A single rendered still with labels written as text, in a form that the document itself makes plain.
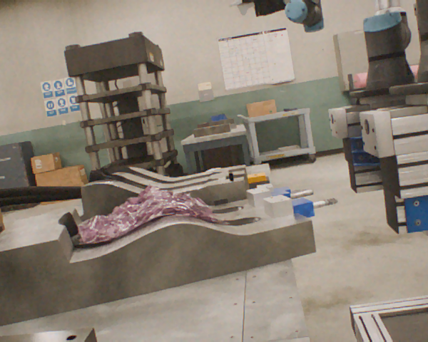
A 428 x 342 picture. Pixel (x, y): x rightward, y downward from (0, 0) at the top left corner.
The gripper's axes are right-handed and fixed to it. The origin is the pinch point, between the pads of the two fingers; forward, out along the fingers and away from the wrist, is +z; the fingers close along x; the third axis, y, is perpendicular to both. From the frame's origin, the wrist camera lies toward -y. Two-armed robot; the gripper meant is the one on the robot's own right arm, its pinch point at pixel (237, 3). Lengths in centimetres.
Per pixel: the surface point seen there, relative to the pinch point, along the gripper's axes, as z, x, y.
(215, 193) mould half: -29, -89, 47
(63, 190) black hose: 34, -81, 46
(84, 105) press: 307, 186, 33
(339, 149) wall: 147, 552, 214
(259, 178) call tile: -21, -53, 56
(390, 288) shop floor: -32, 40, 153
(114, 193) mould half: -8, -98, 42
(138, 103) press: 338, 309, 53
